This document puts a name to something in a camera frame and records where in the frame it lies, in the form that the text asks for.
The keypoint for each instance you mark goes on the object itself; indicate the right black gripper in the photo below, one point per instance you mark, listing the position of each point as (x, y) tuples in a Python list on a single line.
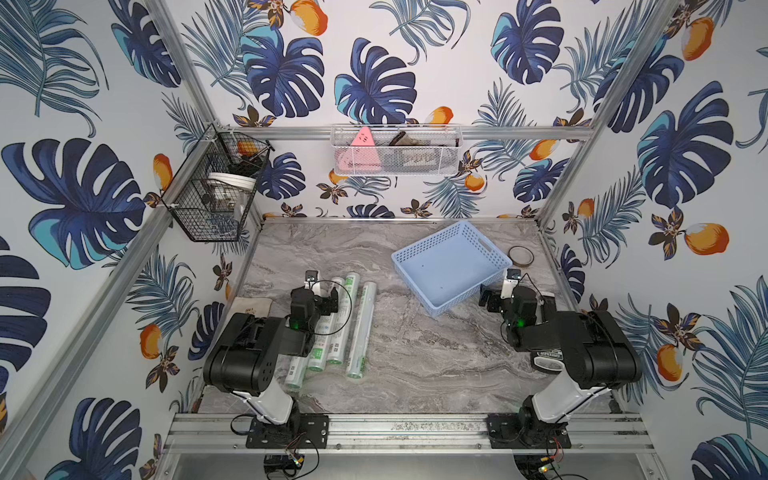
[(492, 299)]

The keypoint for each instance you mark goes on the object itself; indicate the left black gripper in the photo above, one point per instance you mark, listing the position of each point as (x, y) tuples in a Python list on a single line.
[(327, 302)]

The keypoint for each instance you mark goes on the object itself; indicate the plastic wrap roll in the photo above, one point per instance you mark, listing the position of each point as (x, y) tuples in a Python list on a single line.
[(356, 366), (341, 328), (326, 328), (296, 373)]

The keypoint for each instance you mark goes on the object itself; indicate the light blue plastic basket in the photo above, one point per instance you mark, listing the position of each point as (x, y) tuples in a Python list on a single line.
[(449, 266)]

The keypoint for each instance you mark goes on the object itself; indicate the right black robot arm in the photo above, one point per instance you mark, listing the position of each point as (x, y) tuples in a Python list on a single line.
[(596, 355)]

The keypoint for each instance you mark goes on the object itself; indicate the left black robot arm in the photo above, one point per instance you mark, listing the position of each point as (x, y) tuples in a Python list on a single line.
[(243, 360)]

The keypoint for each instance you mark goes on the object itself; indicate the white bowl in basket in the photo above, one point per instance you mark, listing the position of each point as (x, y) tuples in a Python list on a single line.
[(236, 181)]

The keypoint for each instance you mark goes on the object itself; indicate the brown brush in basket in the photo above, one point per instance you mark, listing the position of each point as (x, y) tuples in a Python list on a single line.
[(402, 139)]

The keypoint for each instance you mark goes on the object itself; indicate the beige work glove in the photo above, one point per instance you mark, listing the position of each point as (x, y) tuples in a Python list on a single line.
[(258, 307)]

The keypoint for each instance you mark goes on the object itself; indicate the pink triangular item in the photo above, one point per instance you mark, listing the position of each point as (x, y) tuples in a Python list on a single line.
[(363, 138)]

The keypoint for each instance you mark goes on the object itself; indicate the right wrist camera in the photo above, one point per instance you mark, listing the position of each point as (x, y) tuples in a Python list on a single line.
[(511, 279)]

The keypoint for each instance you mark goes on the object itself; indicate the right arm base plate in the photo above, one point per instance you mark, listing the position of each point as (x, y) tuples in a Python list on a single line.
[(513, 431)]

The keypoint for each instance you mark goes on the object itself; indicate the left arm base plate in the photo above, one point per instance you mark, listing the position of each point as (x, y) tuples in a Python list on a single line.
[(302, 430)]

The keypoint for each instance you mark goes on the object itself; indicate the black wire wall basket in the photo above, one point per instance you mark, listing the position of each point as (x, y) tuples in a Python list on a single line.
[(213, 212)]

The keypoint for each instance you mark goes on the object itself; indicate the aluminium front rail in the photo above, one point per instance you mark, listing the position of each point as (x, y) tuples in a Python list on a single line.
[(601, 433)]

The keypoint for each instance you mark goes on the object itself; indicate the white wire wall basket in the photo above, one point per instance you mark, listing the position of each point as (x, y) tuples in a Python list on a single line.
[(440, 158)]

